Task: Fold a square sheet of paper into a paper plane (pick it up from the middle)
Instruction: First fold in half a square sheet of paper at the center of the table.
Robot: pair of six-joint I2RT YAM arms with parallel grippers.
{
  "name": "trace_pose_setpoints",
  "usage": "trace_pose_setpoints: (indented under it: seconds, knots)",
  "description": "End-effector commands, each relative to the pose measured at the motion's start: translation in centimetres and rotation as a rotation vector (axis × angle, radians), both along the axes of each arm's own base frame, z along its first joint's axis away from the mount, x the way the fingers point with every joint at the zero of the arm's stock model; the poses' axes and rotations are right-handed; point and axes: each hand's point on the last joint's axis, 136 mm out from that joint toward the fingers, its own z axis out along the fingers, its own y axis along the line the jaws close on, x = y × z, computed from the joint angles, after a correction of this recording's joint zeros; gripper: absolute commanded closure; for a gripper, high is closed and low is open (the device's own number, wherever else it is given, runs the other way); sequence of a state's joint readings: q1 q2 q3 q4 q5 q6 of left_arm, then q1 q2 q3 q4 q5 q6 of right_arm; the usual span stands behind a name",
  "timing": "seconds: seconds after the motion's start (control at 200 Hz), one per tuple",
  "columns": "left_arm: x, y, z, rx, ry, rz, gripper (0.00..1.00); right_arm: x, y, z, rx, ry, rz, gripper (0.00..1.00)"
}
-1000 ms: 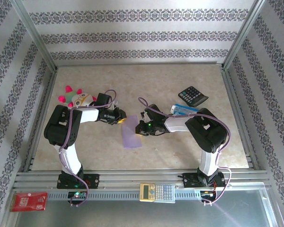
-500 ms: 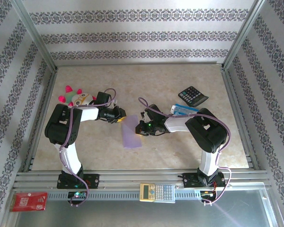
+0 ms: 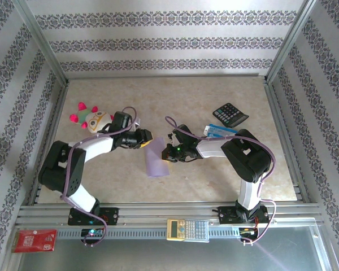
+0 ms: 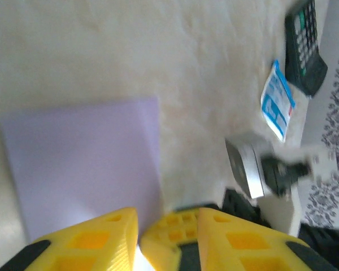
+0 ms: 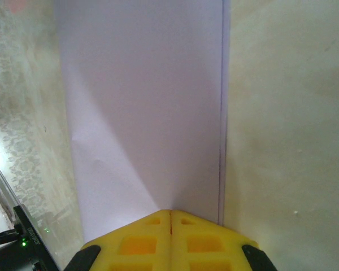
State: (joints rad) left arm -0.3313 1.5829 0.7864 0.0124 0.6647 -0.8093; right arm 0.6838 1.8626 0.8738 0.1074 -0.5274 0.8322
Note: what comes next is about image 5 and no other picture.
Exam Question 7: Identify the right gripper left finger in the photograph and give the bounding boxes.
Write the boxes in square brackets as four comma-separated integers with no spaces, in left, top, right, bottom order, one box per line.
[62,209,172,271]

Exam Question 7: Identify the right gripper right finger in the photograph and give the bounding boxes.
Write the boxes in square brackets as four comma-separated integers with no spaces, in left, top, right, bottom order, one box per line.
[171,209,278,271]

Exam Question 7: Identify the thin black cable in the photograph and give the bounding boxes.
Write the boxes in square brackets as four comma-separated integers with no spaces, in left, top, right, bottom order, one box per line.
[0,229,19,251]

